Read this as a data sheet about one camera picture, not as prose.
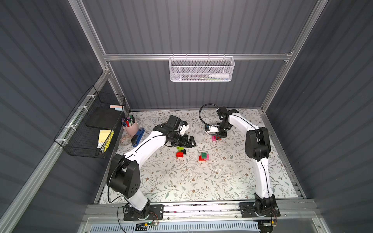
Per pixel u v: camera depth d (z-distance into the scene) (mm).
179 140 727
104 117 778
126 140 1020
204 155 892
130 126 965
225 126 871
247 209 736
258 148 599
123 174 450
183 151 937
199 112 867
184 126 787
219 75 908
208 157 904
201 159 912
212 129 919
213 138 1009
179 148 958
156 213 738
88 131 724
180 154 925
